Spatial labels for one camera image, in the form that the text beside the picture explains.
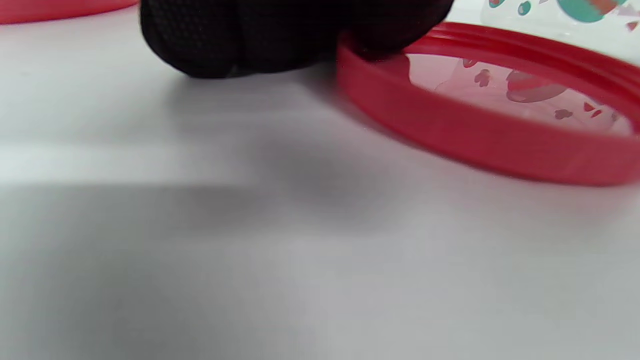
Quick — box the small clear printed food container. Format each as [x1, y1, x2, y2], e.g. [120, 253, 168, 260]
[480, 0, 640, 68]

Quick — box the small red lid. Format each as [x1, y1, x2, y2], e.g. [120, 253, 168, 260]
[336, 21, 640, 188]

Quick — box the person's left hand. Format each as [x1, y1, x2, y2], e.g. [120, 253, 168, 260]
[139, 0, 456, 80]

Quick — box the large red lid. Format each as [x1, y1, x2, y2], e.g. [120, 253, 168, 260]
[0, 0, 138, 26]

